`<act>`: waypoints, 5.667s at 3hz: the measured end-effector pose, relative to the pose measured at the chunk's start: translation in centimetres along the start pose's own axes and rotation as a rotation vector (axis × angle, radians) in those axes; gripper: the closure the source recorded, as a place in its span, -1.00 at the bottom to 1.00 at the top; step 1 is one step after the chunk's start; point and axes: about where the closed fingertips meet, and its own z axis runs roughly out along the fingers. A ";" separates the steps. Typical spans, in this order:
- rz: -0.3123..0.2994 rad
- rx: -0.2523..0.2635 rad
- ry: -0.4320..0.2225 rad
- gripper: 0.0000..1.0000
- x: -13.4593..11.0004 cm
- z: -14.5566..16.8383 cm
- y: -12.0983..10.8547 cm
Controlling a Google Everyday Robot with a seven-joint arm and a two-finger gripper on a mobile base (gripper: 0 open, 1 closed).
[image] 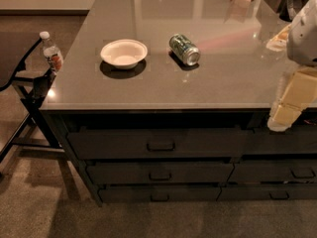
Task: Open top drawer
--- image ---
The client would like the white paper bowl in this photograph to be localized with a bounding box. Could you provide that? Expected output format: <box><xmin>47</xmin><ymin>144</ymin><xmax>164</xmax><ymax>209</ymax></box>
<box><xmin>100</xmin><ymin>39</ymin><xmax>148</xmax><ymax>69</ymax></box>

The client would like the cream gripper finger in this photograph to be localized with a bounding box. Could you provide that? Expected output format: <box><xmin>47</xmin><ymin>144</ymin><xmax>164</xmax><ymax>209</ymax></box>
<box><xmin>267</xmin><ymin>66</ymin><xmax>317</xmax><ymax>132</ymax></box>

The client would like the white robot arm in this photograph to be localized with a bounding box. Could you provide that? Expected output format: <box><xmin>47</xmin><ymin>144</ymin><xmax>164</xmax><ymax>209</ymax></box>
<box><xmin>267</xmin><ymin>0</ymin><xmax>317</xmax><ymax>132</ymax></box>

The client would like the green soda can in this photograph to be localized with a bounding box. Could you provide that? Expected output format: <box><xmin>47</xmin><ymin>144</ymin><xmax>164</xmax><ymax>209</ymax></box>
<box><xmin>169</xmin><ymin>34</ymin><xmax>200</xmax><ymax>66</ymax></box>

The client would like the dark metal container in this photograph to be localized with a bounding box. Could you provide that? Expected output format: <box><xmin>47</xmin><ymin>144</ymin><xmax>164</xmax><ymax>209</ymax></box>
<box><xmin>278</xmin><ymin>0</ymin><xmax>315</xmax><ymax>23</ymax></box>

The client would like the dark drawer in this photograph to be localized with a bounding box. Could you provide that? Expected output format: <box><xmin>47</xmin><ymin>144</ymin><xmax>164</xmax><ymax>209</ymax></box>
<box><xmin>86</xmin><ymin>162</ymin><xmax>233</xmax><ymax>184</ymax></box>
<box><xmin>245</xmin><ymin>125</ymin><xmax>317</xmax><ymax>155</ymax></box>
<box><xmin>67</xmin><ymin>128</ymin><xmax>252</xmax><ymax>160</ymax></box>
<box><xmin>229</xmin><ymin>160</ymin><xmax>317</xmax><ymax>182</ymax></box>
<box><xmin>99</xmin><ymin>185</ymin><xmax>221</xmax><ymax>202</ymax></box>
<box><xmin>218</xmin><ymin>183</ymin><xmax>317</xmax><ymax>200</ymax></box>

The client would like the dark chair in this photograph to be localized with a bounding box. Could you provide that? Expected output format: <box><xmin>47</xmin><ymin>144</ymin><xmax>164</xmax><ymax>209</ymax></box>
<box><xmin>0</xmin><ymin>32</ymin><xmax>60</xmax><ymax>161</ymax></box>

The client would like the dark counter cabinet frame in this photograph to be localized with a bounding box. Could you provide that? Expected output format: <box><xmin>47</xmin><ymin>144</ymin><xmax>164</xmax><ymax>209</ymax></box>
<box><xmin>45</xmin><ymin>109</ymin><xmax>317</xmax><ymax>203</ymax></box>

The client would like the clear water bottle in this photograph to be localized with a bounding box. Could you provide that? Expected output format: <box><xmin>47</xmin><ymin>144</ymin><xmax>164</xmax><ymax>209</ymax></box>
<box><xmin>40</xmin><ymin>31</ymin><xmax>63</xmax><ymax>72</ymax></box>

